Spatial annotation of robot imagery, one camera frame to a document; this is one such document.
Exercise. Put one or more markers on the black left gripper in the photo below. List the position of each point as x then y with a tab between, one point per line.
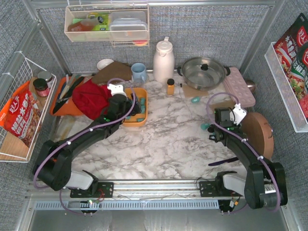
134	107

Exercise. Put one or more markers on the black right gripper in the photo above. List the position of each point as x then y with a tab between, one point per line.
212	133

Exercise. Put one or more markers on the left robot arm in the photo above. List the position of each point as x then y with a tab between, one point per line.
54	163

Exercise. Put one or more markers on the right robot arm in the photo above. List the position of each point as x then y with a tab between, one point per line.
265	183

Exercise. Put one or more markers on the orange storage basket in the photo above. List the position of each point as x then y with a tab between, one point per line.
140	92

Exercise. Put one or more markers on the clear small glass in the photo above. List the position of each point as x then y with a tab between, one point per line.
138	83

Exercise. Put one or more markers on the brown cork mat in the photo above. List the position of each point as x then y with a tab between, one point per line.
225	104
190	92

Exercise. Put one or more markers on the round wooden board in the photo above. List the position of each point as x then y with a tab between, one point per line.
259	133

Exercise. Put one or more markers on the light blue mug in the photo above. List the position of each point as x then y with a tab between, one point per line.
139	72

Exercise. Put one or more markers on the orange juice bottle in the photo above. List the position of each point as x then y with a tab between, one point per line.
170	86

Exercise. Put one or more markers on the brown olive cloth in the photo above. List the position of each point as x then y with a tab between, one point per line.
113	70

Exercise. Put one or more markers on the red cloth hat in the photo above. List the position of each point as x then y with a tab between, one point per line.
91	99

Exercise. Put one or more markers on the white thermos jug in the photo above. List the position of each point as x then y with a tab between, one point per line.
164	61

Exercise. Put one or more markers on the pink egg tray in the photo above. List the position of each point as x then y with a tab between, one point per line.
235	84

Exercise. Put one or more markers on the white small bowl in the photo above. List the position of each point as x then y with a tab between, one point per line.
104	63

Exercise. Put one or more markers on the silver metal cup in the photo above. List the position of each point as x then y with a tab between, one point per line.
251	85

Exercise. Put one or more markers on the stainless steel pot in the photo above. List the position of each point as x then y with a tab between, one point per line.
202	73

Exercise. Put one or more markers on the orange plastic tray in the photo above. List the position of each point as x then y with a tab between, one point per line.
69	108

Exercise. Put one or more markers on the black blade kitchen knife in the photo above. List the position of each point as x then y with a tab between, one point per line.
59	102

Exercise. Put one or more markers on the clear plastic food containers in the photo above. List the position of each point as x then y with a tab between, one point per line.
128	25

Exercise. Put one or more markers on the silver lid glass jar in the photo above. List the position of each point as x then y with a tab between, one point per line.
46	75

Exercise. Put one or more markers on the dark lid glass jar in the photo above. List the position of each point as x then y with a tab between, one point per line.
41	87

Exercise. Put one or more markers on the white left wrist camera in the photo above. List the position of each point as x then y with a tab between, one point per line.
116	89

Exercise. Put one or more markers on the purple handle utensil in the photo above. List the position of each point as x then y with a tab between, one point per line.
230	160

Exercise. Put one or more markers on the cream handle knife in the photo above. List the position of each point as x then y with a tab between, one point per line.
68	84

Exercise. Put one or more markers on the cream wall shelf basket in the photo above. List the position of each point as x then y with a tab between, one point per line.
74	14

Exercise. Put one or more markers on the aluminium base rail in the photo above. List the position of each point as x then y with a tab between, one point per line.
139	195

